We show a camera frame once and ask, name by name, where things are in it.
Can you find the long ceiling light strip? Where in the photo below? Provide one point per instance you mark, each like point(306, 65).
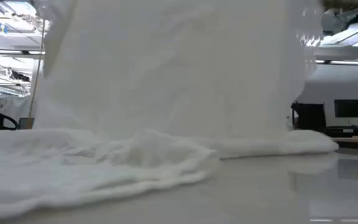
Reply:
point(11, 52)

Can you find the white draped sheet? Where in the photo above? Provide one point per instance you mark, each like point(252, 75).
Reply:
point(8, 105)

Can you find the large black monitor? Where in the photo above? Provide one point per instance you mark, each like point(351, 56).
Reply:
point(311, 116)

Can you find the white knitted garment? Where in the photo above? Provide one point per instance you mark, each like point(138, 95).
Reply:
point(166, 77)

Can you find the grey chair back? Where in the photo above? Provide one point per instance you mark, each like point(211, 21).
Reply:
point(25, 124)

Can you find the small black monitor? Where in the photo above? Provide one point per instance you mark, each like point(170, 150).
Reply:
point(350, 108)

